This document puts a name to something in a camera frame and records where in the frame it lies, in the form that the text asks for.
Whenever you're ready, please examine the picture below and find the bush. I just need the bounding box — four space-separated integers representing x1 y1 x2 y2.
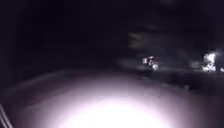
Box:
201 49 224 73
142 55 160 71

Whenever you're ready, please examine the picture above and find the pale paved path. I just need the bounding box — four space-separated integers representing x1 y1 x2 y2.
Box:
0 68 224 128

